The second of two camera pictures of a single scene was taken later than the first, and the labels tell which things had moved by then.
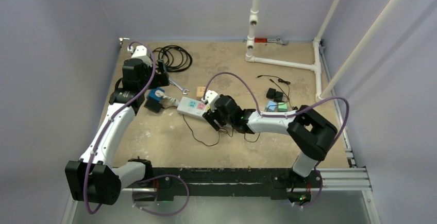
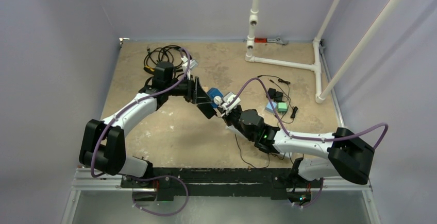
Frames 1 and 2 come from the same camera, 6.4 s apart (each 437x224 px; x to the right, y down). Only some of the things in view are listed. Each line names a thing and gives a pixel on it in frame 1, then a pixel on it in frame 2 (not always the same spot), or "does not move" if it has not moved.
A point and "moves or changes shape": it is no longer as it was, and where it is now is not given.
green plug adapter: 282,108 does not move
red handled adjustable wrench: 261,39 does not move
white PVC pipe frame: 321,93 does not move
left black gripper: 161,79 to 195,93
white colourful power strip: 192,106 moves or changes shape
